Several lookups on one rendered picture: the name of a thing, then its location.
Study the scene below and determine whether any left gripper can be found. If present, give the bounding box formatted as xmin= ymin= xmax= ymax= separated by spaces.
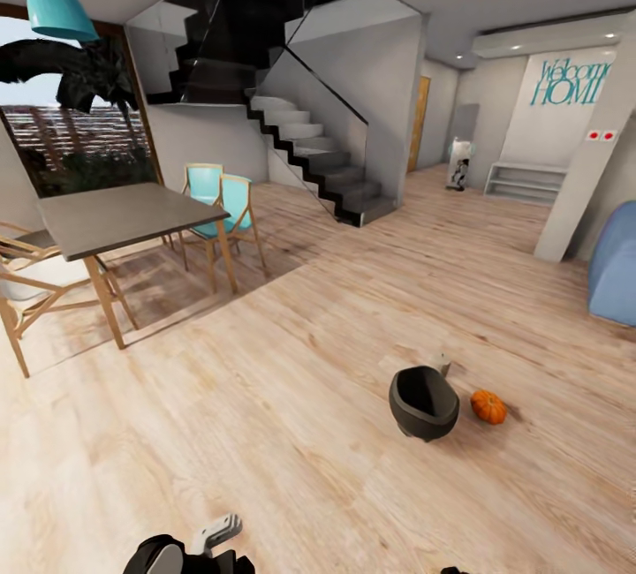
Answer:
xmin=196 ymin=549 xmax=255 ymax=574

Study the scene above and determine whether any pumpkin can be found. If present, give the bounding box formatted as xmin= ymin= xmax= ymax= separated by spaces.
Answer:
xmin=471 ymin=390 xmax=508 ymax=425

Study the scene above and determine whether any cauldron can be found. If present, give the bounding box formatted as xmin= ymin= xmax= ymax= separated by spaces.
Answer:
xmin=389 ymin=366 xmax=460 ymax=442

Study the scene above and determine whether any pillar candle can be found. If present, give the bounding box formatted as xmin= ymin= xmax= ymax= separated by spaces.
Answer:
xmin=429 ymin=351 xmax=451 ymax=376

